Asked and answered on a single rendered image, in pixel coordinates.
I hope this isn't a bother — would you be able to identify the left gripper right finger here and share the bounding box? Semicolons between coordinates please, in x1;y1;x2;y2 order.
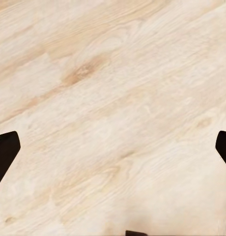
215;130;226;163

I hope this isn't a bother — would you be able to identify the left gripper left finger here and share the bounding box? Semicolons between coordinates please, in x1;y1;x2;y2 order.
0;131;21;182

